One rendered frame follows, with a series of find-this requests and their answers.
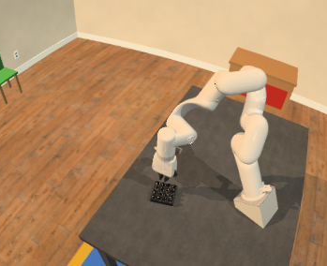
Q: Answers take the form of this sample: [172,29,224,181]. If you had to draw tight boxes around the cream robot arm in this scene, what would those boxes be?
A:
[155,66,272,201]

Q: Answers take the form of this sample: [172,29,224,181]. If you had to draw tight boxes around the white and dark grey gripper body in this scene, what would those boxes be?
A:
[153,153,177,177]

